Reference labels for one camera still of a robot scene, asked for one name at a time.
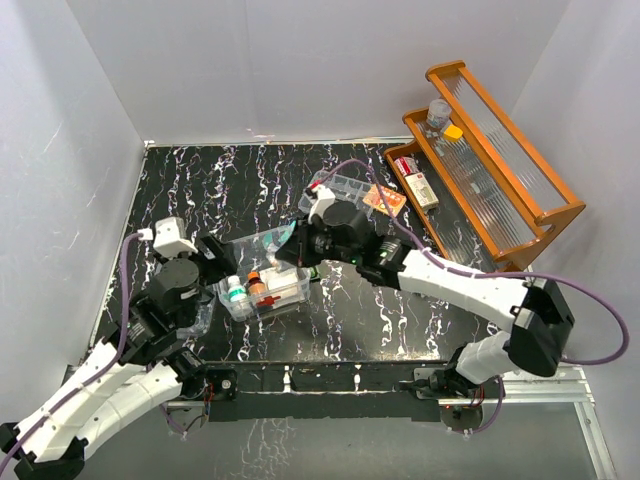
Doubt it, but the teal bandage packet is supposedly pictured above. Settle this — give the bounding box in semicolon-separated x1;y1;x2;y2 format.
262;223;295;253

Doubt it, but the orange wooden shelf rack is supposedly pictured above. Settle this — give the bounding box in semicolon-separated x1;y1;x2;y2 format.
384;60;585;271

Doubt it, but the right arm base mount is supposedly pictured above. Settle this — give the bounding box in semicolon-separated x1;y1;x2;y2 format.
398;347;491;406

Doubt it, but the clear jar on shelf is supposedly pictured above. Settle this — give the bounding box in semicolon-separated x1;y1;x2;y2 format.
426;99;452;130

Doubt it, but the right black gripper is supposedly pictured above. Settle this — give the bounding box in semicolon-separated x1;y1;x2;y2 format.
276;214;360;269

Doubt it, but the yellow capped bottle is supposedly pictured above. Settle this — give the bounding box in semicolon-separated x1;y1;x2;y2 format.
442;124;463;142

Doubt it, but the clear box lid with handle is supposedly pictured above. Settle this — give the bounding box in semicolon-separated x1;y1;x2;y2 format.
176;292;216;340

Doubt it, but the orange brown medicine bottle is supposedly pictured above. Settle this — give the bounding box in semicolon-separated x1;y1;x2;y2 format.
247;271;268;302

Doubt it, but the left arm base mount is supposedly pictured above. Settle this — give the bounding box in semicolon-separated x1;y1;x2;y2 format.
165;347;237;418

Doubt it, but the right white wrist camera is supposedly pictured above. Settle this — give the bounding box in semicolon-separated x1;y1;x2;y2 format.
305;182;336;224

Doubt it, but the clear first aid box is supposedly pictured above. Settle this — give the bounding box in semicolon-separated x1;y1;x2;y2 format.
215;224;311;322

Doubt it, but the red white medicine box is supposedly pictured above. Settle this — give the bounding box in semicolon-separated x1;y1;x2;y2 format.
394;156;420;177

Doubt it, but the clear compartment organizer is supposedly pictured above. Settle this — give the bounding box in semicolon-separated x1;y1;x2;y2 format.
298;170;373;218

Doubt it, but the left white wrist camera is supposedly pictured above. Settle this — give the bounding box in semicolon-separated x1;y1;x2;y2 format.
137;216;198;260

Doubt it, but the orange plaster packet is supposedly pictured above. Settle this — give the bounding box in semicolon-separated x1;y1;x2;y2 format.
363;185;407;217

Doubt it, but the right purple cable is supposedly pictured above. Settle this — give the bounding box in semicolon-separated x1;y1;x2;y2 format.
309;159;630;436

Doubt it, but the white blue gauze packet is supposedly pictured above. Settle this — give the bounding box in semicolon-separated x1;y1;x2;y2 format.
262;267;299;299

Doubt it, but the green wind oil box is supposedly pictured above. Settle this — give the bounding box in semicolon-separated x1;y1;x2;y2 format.
308;267;321;282

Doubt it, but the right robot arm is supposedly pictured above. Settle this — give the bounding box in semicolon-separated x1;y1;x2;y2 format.
275;201;574;397

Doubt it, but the beige medicine box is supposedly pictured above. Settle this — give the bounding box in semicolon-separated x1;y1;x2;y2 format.
405;173;439;212

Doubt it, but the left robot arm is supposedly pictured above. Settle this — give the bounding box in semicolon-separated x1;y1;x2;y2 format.
1;229;237;479

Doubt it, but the white green capped bottle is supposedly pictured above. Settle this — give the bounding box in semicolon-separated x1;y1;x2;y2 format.
227;275;250;316

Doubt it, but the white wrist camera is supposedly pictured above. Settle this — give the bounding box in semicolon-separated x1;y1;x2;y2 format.
305;182;336;224
137;216;198;260

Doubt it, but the metal frame rail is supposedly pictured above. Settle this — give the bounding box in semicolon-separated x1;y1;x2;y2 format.
49;279;616;480

